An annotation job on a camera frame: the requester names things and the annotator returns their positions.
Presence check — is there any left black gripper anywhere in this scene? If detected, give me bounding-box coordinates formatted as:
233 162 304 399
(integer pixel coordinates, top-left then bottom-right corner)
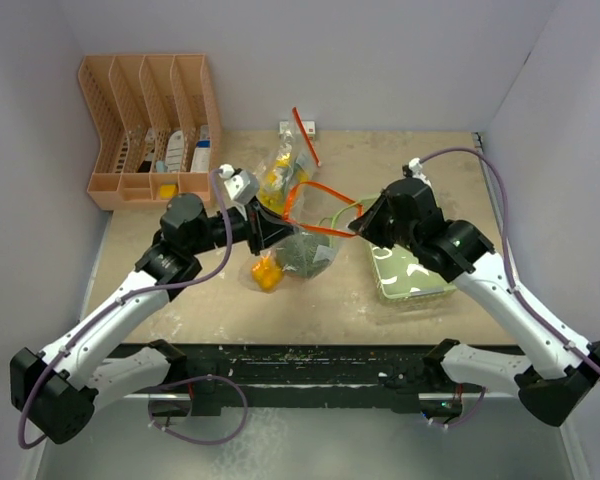
188 194 297 255

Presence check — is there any yellow banana bunch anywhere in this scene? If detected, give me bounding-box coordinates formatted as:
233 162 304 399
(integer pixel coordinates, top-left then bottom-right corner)
258 154 315 214

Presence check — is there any netted green melon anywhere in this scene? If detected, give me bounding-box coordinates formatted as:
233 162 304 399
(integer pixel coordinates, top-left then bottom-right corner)
274 231 337 279

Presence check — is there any yellow bell pepper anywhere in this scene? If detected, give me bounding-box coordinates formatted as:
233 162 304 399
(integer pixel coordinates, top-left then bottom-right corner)
251 256 284 293

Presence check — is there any clear zip bag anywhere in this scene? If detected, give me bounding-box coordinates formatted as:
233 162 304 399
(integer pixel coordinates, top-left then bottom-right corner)
257 107 321 214
240 181 365 293

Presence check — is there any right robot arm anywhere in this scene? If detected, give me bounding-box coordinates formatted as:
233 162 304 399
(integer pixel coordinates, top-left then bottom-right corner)
348 178 600 427

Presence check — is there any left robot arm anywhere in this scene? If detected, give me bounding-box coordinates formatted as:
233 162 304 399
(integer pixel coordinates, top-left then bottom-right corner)
9 193 298 449

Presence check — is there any pale green plastic basket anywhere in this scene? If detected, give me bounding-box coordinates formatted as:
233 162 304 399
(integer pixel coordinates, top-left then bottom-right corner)
367 243 456 309

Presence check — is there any white blue box organizer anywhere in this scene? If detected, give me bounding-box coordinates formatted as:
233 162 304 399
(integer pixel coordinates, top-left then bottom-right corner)
189 125 211 173

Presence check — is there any small green white box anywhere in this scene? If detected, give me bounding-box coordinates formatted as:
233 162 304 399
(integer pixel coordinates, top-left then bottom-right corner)
278 120 317 141

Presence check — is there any yellow item in organizer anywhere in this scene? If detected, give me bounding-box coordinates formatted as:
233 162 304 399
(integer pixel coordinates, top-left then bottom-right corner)
158 184 178 200

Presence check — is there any white remote in organizer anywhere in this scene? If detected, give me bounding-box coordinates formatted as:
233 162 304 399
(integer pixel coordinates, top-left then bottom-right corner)
164 130 185 173

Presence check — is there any peach desk organizer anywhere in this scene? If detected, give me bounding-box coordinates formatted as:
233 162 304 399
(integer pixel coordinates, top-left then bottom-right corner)
78 54 223 211

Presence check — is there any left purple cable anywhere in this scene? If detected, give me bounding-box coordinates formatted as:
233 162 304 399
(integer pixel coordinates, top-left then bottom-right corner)
17 169 249 450

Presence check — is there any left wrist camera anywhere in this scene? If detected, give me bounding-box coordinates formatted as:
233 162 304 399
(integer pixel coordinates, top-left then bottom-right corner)
219 164 260 205

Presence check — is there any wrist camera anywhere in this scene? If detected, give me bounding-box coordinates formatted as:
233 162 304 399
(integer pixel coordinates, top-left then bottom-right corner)
219 164 260 205
403 158 432 187

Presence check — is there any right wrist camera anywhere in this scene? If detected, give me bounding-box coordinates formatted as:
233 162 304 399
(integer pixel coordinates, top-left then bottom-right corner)
403 158 432 187

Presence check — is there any black table edge rail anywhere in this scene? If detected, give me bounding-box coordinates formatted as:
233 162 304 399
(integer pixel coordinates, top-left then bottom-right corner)
92 339 536 417

